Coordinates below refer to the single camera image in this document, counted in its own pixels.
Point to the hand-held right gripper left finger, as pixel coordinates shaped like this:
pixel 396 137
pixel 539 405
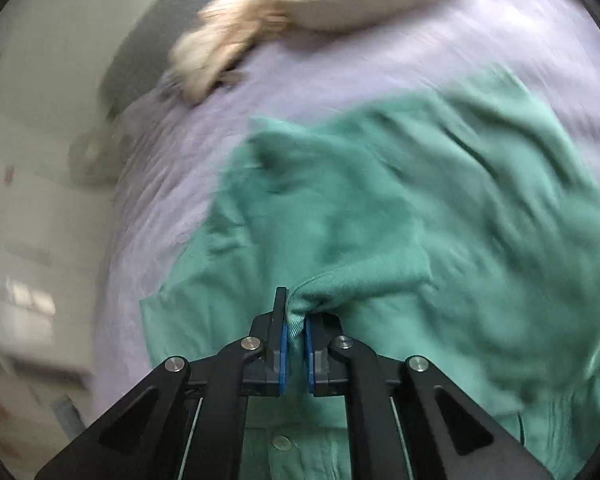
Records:
pixel 282 355

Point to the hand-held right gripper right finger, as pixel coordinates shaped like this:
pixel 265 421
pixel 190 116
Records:
pixel 309 355

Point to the green button shirt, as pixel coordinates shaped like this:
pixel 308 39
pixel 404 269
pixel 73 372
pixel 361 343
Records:
pixel 380 200

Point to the white round fan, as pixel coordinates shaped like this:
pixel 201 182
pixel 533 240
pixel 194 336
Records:
pixel 95 157

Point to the white wardrobe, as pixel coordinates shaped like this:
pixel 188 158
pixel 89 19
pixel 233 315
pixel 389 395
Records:
pixel 30 240

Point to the lavender bed sheet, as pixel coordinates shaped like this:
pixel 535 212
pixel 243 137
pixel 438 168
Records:
pixel 330 65

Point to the grey quilted headboard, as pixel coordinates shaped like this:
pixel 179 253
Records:
pixel 145 45

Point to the cream fluffy blanket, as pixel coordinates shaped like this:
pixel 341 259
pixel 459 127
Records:
pixel 290 5

